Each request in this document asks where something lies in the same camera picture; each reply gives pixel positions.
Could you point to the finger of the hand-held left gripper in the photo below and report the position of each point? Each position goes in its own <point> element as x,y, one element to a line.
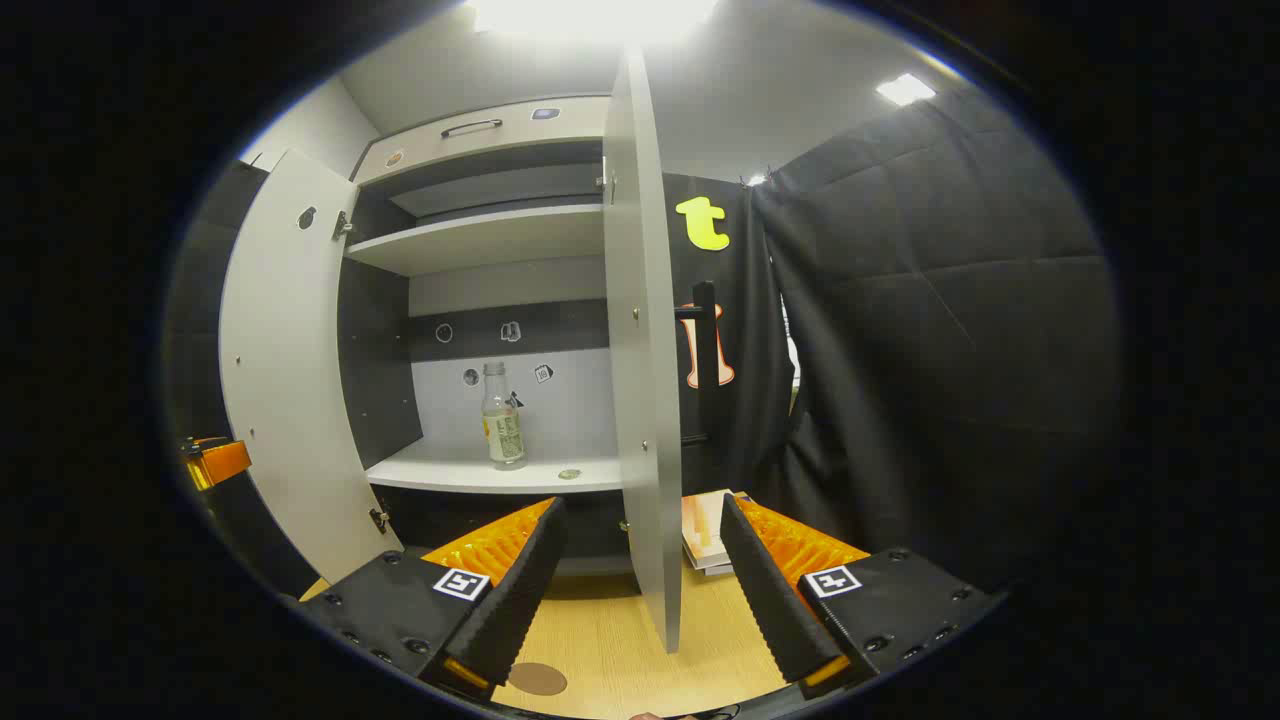
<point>222,463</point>

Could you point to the clear glass bottle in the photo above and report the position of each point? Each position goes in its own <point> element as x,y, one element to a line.
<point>503,430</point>

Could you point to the white cabinet shelf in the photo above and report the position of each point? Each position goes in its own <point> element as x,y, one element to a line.
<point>460,472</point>
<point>480,240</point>

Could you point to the white and grey cabinet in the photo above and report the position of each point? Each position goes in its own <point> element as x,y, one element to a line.
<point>510,290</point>

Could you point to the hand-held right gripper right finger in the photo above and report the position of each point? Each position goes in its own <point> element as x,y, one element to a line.
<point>770,600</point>

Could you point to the round brown coaster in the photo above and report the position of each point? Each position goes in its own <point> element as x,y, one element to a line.
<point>537,679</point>

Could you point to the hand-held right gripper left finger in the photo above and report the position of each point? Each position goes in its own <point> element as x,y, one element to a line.
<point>515,590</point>

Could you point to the stack of booklets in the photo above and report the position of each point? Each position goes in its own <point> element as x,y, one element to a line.
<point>703,535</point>

